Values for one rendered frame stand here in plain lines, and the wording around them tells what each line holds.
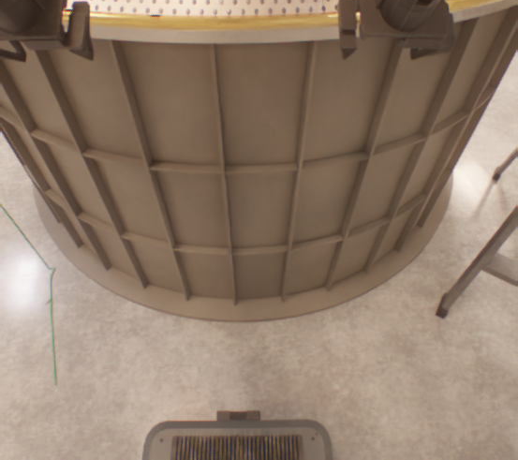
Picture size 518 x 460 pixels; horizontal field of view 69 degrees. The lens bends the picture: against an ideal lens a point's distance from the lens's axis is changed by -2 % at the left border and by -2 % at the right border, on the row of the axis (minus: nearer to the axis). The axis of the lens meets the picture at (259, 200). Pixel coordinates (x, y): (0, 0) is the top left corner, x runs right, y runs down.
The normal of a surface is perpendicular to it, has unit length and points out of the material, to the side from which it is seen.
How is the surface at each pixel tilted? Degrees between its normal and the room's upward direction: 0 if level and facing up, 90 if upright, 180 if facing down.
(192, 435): 0
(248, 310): 0
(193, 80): 90
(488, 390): 0
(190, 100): 90
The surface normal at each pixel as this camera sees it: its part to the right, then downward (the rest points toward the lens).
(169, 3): -0.05, 0.05
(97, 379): 0.00, -0.64
